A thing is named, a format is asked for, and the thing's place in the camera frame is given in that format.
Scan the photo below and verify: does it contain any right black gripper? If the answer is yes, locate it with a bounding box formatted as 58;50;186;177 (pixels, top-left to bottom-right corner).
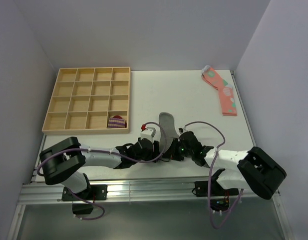
163;138;194;162

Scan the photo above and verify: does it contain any grey sock with black stripes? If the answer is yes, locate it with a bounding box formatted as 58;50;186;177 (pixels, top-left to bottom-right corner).
159;112;179;162

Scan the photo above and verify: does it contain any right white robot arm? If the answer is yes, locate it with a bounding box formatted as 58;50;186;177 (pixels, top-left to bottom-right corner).
163;131;287;200

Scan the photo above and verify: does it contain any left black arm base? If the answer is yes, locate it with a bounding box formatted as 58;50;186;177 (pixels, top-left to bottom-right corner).
61;184;108;217

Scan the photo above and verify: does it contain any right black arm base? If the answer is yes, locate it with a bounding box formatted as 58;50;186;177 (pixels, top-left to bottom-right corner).
192;180;239;212

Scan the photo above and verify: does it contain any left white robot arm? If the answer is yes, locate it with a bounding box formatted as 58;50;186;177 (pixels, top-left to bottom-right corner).
37;136;162;200

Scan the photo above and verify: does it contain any purple striped rolled sock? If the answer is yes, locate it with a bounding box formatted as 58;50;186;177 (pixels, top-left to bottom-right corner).
107;115;127;129

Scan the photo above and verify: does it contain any pink patterned sock pair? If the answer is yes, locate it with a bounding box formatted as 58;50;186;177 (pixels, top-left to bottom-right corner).
201;65;237;116

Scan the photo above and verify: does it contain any wooden compartment tray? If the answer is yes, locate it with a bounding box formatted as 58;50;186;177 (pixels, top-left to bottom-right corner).
42;67;131;135

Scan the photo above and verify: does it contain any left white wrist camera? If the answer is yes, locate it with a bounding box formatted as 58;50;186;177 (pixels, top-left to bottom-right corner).
140;124;156;143

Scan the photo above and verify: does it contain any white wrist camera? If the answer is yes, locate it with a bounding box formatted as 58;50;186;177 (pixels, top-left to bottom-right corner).
178;127;187;134
140;124;156;143

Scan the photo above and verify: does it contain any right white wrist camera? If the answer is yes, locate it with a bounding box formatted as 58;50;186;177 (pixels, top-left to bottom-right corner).
178;127;187;134

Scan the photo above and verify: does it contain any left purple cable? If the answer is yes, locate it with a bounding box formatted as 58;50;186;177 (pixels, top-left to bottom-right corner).
36;121;167;221

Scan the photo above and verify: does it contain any aluminium frame rail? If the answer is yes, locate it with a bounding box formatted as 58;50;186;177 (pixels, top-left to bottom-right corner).
17;174;281;204

